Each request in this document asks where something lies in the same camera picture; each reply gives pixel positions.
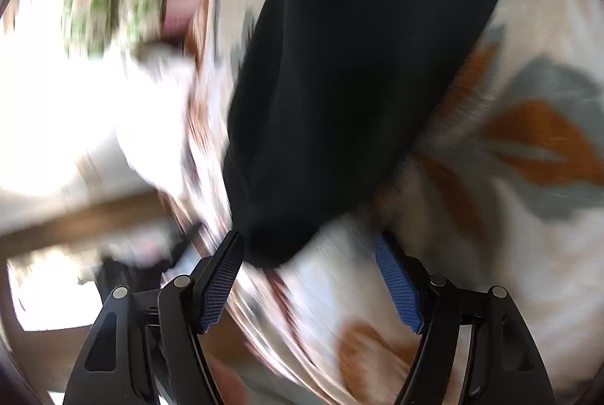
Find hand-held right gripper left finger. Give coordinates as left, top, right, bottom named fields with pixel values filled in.
left=63, top=230, right=245, bottom=405

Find leaf print blanket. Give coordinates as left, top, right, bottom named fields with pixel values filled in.
left=156, top=0, right=604, bottom=405

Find black pants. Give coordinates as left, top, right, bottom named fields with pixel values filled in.
left=223, top=0, right=527, bottom=270

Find wooden window frame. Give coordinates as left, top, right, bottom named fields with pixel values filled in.
left=0, top=190, right=166, bottom=259

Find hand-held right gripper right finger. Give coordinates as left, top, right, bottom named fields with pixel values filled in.
left=375, top=233, right=555, bottom=405

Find white leaf print pillow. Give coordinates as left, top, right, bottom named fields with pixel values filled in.
left=0, top=41, right=196, bottom=236

